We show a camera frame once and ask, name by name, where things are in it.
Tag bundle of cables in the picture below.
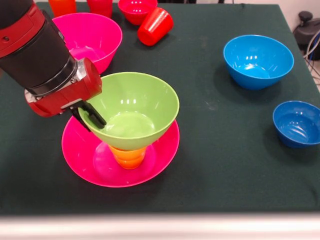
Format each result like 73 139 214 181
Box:
303 29 320 87

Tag large pink bowl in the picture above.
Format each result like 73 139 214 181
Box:
61 115 181 189
51 12 123 75

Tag red cup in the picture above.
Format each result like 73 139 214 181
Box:
86 0 113 19
136 6 175 47

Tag light blue bowl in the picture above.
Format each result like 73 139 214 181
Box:
223 34 295 91

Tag yellow cup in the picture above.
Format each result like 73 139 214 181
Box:
108 146 148 170

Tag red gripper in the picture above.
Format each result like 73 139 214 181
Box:
24 57 108 133

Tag orange cup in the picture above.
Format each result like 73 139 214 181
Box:
48 0 77 18

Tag dark green table cloth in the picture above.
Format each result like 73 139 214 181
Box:
0 1 320 216

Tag green bowl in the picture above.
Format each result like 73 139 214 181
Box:
78 71 181 151

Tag small dark blue bowl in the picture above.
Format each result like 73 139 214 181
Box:
272 100 320 149

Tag small pink bowl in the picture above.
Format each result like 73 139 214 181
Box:
117 0 159 26

